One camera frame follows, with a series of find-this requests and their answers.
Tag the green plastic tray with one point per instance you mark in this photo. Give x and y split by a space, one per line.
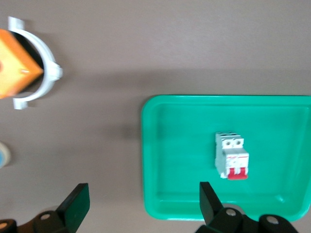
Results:
184 150

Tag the white semicircular pipe clamp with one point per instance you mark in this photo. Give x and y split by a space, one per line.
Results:
49 70

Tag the brown table cover mat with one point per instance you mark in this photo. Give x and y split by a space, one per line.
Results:
155 36

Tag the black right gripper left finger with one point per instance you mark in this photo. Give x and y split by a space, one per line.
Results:
73 208

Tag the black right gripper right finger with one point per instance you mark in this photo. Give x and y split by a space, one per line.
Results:
213 213

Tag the white circuit breaker red switch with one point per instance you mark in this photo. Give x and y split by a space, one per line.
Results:
230 157

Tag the orange push button box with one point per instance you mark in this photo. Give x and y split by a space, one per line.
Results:
14 68

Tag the blue round capacitor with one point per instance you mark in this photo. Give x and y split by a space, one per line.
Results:
3 155

